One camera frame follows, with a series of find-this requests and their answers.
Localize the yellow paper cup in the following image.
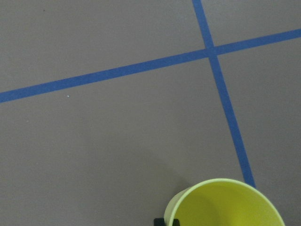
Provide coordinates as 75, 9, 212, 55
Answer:
163, 178, 285, 226

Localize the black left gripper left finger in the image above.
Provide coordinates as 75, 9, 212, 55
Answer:
153, 218, 166, 226

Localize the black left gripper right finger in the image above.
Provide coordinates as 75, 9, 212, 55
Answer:
173, 219, 180, 226

